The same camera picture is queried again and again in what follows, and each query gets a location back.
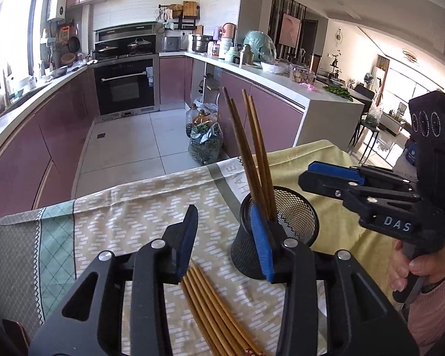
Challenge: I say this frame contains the kitchen window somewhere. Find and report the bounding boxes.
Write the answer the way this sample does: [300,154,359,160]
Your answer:
[0,0,45,93]

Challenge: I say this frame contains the plastic bag of greens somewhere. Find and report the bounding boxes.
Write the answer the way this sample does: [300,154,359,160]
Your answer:
[188,122,224,166]

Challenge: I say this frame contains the yellow cloth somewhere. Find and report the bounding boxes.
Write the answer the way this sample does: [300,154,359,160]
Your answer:
[245,139,416,327]

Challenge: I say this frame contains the green stool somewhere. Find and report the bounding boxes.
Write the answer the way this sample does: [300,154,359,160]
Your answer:
[350,119,381,156]

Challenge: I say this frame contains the narrow pink corner cabinet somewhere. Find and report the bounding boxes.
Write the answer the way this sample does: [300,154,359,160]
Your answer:
[159,56,193,110]

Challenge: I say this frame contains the glass bowl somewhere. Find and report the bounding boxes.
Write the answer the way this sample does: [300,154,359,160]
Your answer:
[290,65,317,84]

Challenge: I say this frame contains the white water heater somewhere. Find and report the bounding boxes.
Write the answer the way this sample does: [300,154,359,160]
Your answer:
[46,0,68,21]

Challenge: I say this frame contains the pale green appliance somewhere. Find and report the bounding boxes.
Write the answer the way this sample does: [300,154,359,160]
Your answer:
[243,30,277,63]

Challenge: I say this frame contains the black mesh holder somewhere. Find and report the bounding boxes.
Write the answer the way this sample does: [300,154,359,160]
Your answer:
[231,186,320,279]

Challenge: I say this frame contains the black pot with lid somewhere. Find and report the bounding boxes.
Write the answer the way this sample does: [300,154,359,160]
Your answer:
[127,37,151,53]

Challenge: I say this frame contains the framed wall picture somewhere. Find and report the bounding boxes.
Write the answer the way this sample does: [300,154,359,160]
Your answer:
[278,13,302,47]

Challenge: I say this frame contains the silver countertop appliance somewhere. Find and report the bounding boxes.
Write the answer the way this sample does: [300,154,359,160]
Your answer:
[161,35,182,53]

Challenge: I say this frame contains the leafy greens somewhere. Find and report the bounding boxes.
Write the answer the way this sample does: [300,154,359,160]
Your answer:
[322,85,353,101]

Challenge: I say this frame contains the black built-in oven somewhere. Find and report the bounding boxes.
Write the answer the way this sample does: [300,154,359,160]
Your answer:
[94,57,160,116]

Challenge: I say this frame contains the person's right hand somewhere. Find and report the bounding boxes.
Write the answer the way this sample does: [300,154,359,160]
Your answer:
[389,240,445,293]

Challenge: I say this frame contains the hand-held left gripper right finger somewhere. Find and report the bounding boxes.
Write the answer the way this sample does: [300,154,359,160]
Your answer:
[249,204,419,356]

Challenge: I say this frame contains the pink peninsula cabinets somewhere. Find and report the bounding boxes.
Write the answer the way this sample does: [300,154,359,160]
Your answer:
[219,70,306,160]

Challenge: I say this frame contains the green thermos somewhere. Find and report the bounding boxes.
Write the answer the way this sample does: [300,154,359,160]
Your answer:
[240,44,256,65]

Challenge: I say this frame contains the kitchen faucet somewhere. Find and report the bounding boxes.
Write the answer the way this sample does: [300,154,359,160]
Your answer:
[2,69,13,106]

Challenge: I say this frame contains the dark phone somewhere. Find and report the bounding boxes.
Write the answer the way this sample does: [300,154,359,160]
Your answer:
[2,318,32,356]

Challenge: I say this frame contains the brown wooden chopstick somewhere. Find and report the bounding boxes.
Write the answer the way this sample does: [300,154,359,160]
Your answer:
[222,87,258,201]
[231,98,266,208]
[248,96,279,219]
[242,89,273,217]

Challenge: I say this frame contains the black wall rack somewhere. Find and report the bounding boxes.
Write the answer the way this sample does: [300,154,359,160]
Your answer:
[158,2,201,32]

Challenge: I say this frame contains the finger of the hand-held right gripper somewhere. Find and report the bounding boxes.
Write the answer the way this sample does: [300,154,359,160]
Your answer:
[298,171,422,208]
[307,160,418,190]

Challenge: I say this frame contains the steel stockpot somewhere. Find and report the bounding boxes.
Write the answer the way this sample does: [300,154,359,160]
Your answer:
[187,34,213,53]

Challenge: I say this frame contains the plastic oil bottle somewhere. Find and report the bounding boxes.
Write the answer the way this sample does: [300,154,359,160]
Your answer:
[185,104,201,138]

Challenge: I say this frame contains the long pink lower cabinets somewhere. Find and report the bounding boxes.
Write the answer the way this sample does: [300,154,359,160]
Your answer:
[0,69,101,245]

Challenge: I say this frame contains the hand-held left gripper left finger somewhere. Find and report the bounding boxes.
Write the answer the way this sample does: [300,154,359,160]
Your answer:
[28,205,200,356]

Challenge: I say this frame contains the black range hood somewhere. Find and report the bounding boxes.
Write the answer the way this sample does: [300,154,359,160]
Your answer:
[94,23,158,60]

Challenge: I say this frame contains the beige patterned tablecloth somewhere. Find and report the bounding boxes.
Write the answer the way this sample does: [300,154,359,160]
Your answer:
[0,158,360,356]

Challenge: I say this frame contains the bundle of wooden chopsticks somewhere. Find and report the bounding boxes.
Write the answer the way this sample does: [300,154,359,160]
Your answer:
[180,261,266,356]

